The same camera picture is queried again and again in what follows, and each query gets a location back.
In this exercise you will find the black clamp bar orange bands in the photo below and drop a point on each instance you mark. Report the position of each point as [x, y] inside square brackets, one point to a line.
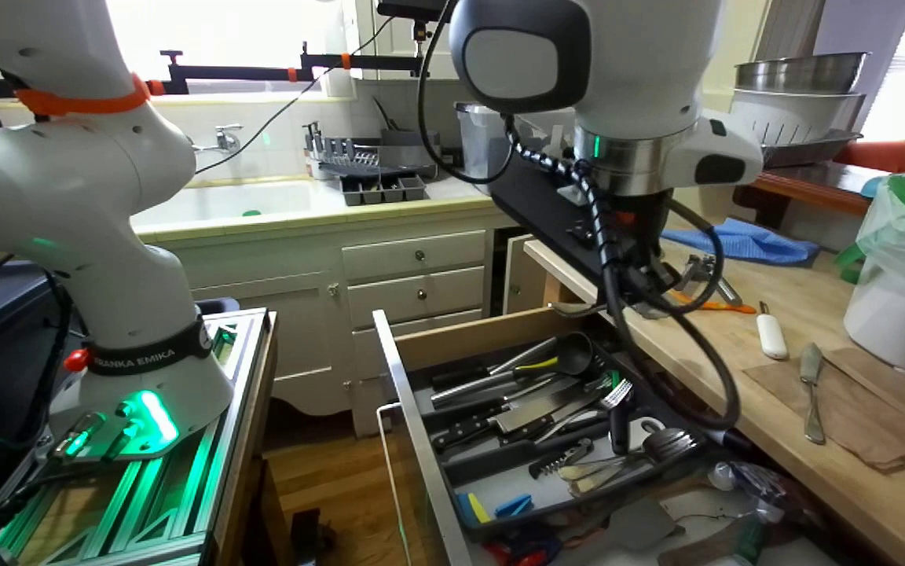
[252, 74]

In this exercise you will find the white plastic bucket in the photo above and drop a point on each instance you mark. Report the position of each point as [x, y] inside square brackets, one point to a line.
[895, 304]

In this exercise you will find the white kitchen cabinet drawers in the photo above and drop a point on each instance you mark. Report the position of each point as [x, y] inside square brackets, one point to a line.
[410, 256]

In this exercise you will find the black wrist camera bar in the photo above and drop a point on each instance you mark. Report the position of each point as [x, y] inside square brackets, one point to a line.
[548, 210]

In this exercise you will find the open wooden drawer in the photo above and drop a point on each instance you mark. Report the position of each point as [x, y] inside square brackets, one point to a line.
[472, 339]

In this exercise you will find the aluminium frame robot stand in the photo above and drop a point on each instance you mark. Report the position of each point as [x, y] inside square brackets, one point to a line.
[157, 503]

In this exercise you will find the black cutlery organiser tray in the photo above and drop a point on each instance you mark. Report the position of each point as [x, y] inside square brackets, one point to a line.
[496, 477]

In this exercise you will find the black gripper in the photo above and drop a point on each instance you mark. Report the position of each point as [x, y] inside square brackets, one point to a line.
[643, 238]

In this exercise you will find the blue clip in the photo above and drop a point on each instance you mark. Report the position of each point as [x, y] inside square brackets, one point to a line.
[513, 509]

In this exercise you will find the brown wooden cutting board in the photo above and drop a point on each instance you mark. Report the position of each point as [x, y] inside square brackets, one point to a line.
[872, 419]

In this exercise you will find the dark wooden side table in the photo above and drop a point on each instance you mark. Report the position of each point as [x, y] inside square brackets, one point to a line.
[798, 190]

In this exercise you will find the white cup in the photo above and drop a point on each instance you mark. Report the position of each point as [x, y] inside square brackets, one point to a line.
[340, 82]

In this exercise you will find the small green container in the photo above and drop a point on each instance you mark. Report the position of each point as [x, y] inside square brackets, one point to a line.
[851, 264]

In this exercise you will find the silver mesh strainer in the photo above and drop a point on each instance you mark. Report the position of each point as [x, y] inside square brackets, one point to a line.
[674, 445]

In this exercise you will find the red object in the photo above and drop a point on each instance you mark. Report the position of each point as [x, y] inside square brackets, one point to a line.
[880, 154]

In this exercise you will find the steel mixing bowl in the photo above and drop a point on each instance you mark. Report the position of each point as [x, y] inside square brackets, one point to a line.
[798, 71]

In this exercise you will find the black dish rack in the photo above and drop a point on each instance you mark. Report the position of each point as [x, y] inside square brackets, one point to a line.
[390, 151]

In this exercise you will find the chrome faucet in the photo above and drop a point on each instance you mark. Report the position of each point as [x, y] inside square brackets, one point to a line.
[228, 137]

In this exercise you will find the grey spatula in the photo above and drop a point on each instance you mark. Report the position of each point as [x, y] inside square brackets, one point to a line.
[637, 531]

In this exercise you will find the metal baking tray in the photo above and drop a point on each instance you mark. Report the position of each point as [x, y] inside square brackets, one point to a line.
[810, 151]

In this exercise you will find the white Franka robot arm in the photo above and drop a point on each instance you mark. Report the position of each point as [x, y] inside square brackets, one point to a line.
[55, 200]

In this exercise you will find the large kitchen knife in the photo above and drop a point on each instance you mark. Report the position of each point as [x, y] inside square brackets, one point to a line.
[532, 411]

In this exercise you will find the white colander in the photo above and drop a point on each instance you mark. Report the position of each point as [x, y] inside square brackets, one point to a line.
[798, 113]

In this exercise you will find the white kitchen sink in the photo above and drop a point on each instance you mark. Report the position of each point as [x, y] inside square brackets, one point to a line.
[233, 206]

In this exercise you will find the silver butter knife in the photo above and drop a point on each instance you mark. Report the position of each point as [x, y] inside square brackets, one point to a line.
[813, 366]

